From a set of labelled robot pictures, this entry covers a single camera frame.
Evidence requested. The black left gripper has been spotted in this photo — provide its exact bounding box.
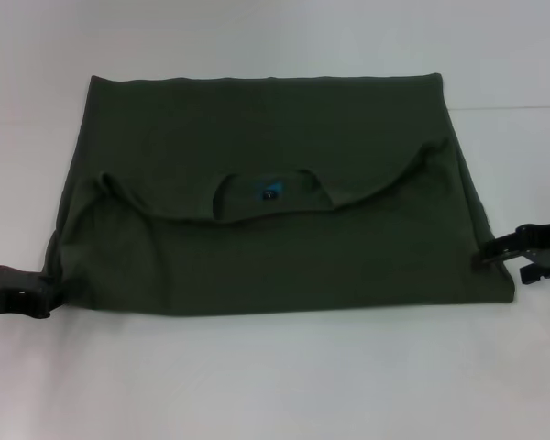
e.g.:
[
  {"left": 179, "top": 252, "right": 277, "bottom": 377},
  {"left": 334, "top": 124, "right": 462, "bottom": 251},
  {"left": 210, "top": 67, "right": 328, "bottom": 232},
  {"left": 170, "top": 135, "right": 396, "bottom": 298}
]
[{"left": 0, "top": 264, "right": 69, "bottom": 321}]

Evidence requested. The dark green FREE t-shirt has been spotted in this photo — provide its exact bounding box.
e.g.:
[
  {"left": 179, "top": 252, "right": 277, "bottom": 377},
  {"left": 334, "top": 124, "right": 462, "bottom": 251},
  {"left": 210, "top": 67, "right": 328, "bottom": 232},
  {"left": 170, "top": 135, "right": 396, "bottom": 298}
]
[{"left": 43, "top": 71, "right": 517, "bottom": 322}]

